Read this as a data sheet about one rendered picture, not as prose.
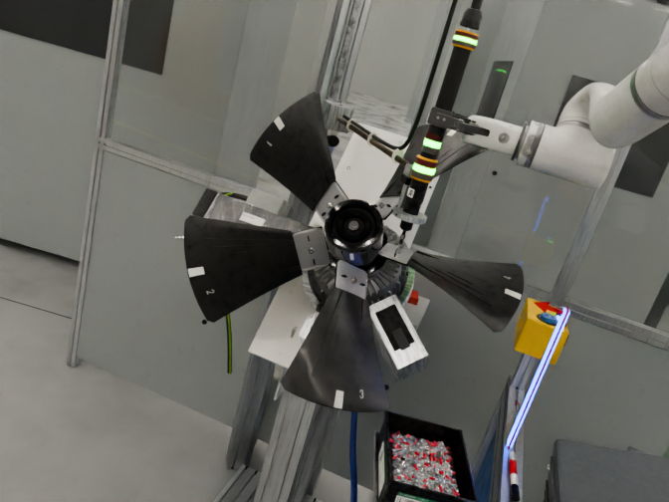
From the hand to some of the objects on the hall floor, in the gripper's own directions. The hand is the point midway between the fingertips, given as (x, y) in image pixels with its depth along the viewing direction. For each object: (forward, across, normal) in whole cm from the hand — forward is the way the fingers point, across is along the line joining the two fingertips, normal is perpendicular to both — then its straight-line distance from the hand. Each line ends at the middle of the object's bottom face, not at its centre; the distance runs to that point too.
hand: (441, 117), depth 114 cm
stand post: (+12, -10, +147) cm, 148 cm away
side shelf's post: (+10, -55, +147) cm, 157 cm away
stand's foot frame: (+12, -20, +147) cm, 149 cm away
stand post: (+12, -33, +147) cm, 151 cm away
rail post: (-37, -33, +147) cm, 155 cm away
